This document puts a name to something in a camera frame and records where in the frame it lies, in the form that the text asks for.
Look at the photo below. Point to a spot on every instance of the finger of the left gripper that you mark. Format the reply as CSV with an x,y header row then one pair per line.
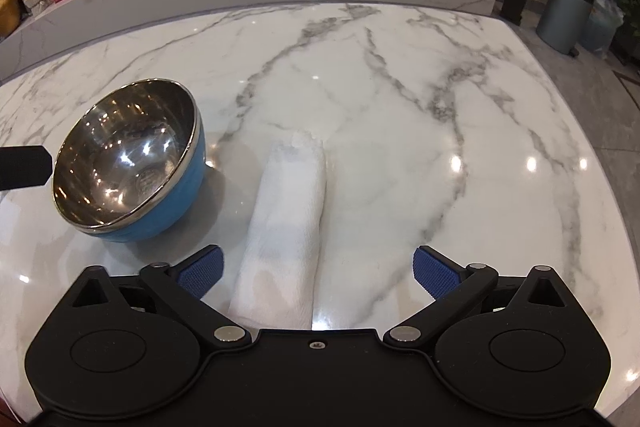
x,y
24,166

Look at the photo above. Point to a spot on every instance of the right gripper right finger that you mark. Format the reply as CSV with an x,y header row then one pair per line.
x,y
456,291

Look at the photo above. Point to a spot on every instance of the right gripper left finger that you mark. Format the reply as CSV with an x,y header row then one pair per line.
x,y
181,288

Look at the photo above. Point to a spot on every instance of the white cloth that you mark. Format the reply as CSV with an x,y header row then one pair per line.
x,y
275,285

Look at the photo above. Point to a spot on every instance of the blue stainless steel bowl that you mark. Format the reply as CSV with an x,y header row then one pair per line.
x,y
133,164

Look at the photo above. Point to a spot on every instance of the grey pedal trash bin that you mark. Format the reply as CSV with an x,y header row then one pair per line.
x,y
562,22

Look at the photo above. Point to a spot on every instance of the clear plastic bag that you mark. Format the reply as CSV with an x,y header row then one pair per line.
x,y
603,21

